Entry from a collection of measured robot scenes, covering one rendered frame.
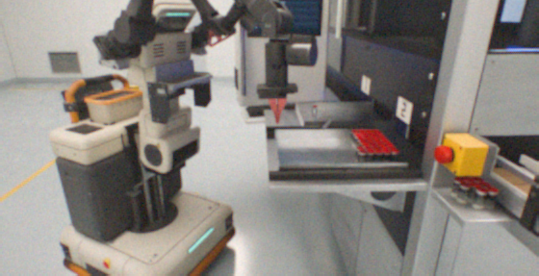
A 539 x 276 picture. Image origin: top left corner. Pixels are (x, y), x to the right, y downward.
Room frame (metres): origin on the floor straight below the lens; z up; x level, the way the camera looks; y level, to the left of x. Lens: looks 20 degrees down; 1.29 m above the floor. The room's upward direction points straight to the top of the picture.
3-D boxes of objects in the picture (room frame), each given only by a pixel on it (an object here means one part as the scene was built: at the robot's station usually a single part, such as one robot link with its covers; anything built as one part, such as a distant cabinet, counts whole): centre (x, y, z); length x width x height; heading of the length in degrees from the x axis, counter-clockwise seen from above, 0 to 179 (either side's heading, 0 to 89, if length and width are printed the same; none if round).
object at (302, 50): (0.76, -0.06, 1.23); 0.11 x 0.09 x 0.12; 60
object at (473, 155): (0.62, -0.43, 0.99); 0.08 x 0.07 x 0.07; 92
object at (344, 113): (1.20, -0.29, 0.90); 0.34 x 0.26 x 0.04; 92
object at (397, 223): (1.72, -0.37, 0.73); 1.98 x 0.01 x 0.25; 2
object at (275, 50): (0.77, -0.02, 1.19); 0.07 x 0.06 x 0.07; 60
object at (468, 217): (0.60, -0.47, 0.87); 0.14 x 0.13 x 0.02; 92
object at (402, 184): (1.03, -0.23, 0.87); 0.70 x 0.48 x 0.02; 2
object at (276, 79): (0.77, -0.02, 1.13); 0.10 x 0.07 x 0.07; 91
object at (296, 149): (0.86, -0.19, 0.90); 0.34 x 0.26 x 0.04; 91
